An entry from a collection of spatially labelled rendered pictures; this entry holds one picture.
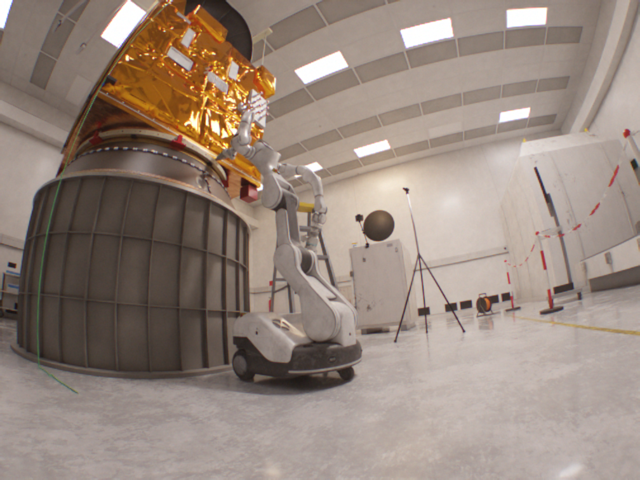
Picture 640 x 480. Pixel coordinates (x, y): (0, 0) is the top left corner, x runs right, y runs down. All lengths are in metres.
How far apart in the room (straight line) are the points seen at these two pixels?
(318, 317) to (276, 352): 0.25
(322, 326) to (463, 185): 8.28
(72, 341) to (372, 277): 4.11
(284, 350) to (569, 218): 5.37
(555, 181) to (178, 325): 6.04
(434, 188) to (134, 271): 8.59
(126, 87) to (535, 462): 2.66
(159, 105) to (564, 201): 6.14
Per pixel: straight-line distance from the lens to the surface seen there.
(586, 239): 5.82
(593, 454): 0.58
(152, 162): 2.02
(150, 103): 2.37
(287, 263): 1.40
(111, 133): 2.41
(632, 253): 3.72
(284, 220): 1.56
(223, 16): 4.44
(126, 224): 1.71
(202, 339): 1.77
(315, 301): 1.27
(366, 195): 9.50
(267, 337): 1.27
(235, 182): 2.94
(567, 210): 5.79
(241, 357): 1.45
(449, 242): 8.54
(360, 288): 4.58
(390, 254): 4.52
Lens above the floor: 0.31
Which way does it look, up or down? 17 degrees up
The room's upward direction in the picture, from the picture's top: 4 degrees counter-clockwise
